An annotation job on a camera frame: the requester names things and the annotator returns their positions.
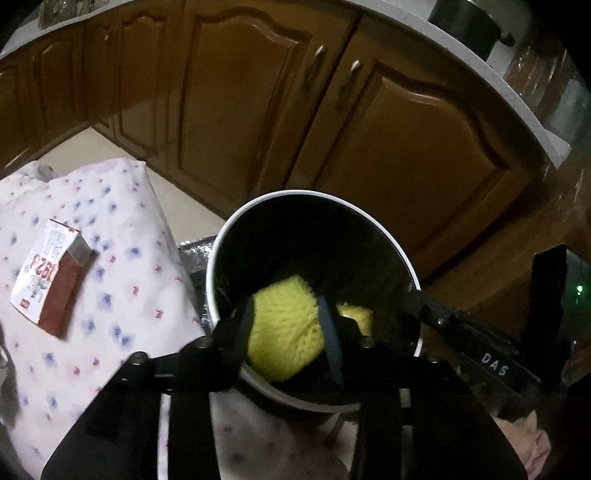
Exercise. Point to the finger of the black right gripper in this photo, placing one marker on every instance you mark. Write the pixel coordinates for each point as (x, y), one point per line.
(417, 304)

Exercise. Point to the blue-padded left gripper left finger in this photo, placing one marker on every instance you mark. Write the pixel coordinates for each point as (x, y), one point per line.
(230, 346)

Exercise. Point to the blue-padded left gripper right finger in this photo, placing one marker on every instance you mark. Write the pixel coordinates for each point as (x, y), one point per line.
(344, 344)

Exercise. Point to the brown wooden kitchen cabinets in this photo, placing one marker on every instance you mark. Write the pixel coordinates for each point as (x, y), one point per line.
(232, 99)

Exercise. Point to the white kitchen countertop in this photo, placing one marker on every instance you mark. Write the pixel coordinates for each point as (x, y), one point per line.
(554, 147)

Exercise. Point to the operator right hand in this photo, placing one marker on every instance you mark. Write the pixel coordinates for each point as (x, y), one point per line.
(531, 443)

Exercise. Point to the white floral tablecloth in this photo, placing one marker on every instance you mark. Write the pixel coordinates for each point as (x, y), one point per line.
(127, 392)

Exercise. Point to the red white cigarette box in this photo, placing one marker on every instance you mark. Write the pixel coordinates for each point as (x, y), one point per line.
(46, 287)

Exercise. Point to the black cooking pot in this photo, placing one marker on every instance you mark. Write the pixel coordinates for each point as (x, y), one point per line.
(471, 25)

